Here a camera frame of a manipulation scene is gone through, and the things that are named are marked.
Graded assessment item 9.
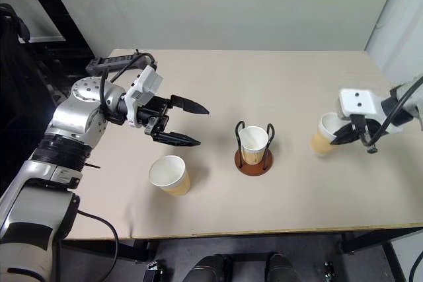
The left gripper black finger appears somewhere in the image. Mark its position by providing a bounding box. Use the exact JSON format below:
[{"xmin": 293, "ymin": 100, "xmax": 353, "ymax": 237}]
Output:
[
  {"xmin": 153, "ymin": 129, "xmax": 202, "ymax": 147},
  {"xmin": 170, "ymin": 94, "xmax": 211, "ymax": 116}
]

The black left body cable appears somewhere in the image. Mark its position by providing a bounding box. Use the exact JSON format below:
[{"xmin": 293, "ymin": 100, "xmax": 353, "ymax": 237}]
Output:
[{"xmin": 76, "ymin": 209, "xmax": 120, "ymax": 282}]

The brown cup holder stand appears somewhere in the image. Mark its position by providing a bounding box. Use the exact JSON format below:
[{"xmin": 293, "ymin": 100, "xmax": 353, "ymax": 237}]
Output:
[{"xmin": 233, "ymin": 120, "xmax": 275, "ymax": 176}]

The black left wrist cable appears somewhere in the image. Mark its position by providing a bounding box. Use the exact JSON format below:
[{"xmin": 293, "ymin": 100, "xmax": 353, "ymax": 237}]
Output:
[{"xmin": 98, "ymin": 51, "xmax": 158, "ymax": 121}]

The tan paper cup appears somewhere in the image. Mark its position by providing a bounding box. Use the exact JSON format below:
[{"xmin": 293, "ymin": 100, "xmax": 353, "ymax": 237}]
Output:
[
  {"xmin": 238, "ymin": 125, "xmax": 269, "ymax": 166},
  {"xmin": 309, "ymin": 112, "xmax": 346, "ymax": 157},
  {"xmin": 148, "ymin": 155, "xmax": 192, "ymax": 197}
]

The black door frame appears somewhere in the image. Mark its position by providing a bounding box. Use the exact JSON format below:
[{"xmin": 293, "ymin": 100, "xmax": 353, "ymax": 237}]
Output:
[{"xmin": 15, "ymin": 0, "xmax": 98, "ymax": 61}]

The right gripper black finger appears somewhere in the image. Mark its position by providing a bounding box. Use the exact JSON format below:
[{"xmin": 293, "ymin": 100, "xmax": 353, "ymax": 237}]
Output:
[{"xmin": 329, "ymin": 122, "xmax": 358, "ymax": 146}]

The black right body cable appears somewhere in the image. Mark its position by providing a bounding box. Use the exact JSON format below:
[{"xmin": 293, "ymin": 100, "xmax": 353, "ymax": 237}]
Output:
[{"xmin": 409, "ymin": 252, "xmax": 423, "ymax": 282}]

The black metal table frame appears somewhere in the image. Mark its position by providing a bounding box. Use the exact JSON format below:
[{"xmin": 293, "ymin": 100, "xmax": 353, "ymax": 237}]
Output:
[{"xmin": 61, "ymin": 227, "xmax": 423, "ymax": 263}]

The black body cable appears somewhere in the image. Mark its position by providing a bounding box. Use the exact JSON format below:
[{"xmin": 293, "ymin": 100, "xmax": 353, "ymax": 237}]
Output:
[
  {"xmin": 409, "ymin": 252, "xmax": 423, "ymax": 282},
  {"xmin": 76, "ymin": 209, "xmax": 120, "ymax": 282}
]

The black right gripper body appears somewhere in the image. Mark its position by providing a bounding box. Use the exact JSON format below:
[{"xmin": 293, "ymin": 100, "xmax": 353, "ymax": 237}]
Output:
[{"xmin": 346, "ymin": 114, "xmax": 389, "ymax": 146}]

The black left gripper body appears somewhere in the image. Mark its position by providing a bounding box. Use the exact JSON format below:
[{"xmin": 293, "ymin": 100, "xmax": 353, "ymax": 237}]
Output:
[{"xmin": 136, "ymin": 95, "xmax": 173, "ymax": 143}]

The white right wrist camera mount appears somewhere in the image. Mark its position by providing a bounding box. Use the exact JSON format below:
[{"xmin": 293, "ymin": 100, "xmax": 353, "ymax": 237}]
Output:
[{"xmin": 338, "ymin": 87, "xmax": 384, "ymax": 121}]

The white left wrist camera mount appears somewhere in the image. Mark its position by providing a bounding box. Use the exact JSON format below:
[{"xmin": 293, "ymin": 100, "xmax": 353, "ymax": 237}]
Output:
[{"xmin": 122, "ymin": 65, "xmax": 165, "ymax": 129}]

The dark rounded shape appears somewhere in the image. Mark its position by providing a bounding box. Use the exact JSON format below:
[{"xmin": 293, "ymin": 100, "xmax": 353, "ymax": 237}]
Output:
[
  {"xmin": 183, "ymin": 254, "xmax": 232, "ymax": 282},
  {"xmin": 264, "ymin": 252, "xmax": 295, "ymax": 282}
]

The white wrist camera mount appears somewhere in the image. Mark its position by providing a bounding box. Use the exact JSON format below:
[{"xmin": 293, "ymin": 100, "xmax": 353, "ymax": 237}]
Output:
[
  {"xmin": 338, "ymin": 87, "xmax": 384, "ymax": 121},
  {"xmin": 122, "ymin": 65, "xmax": 165, "ymax": 129}
]

